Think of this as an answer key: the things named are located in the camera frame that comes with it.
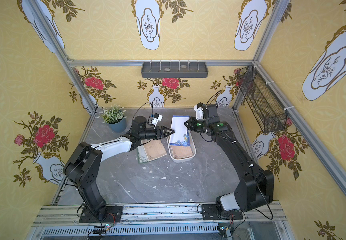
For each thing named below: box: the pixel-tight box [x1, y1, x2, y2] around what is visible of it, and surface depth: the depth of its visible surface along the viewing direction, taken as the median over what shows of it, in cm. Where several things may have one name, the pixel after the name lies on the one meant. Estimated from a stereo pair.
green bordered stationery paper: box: [136, 145, 149, 164], surface depth 95 cm
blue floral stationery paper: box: [169, 115, 190, 147], surface depth 83 cm
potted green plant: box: [95, 105, 128, 133], surface depth 98 cm
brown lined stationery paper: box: [171, 145, 193, 159], surface depth 97 cm
